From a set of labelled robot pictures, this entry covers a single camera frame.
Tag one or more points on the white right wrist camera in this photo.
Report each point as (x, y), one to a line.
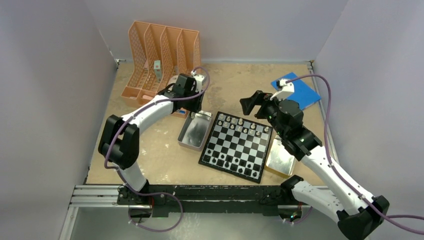
(284, 89)

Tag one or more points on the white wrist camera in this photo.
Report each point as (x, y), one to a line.
(200, 81)
(284, 89)

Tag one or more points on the aluminium frame rail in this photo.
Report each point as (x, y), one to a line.
(94, 214)

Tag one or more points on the green white small box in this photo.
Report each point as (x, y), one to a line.
(157, 68)

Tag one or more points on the blue notebook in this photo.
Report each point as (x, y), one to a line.
(304, 95)

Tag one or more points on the orange plastic file organizer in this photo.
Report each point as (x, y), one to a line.
(177, 48)

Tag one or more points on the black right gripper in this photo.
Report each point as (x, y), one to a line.
(258, 98)

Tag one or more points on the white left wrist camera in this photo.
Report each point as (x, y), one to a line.
(200, 81)

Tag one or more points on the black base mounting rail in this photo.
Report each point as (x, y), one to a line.
(164, 199)

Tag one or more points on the black white chess board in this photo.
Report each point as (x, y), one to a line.
(237, 149)

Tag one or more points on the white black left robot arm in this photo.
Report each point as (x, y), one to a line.
(120, 140)

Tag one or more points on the pink metal tin box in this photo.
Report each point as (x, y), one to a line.
(195, 130)

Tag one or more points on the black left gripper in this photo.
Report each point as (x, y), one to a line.
(196, 106)

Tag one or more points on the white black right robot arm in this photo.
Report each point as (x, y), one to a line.
(355, 210)

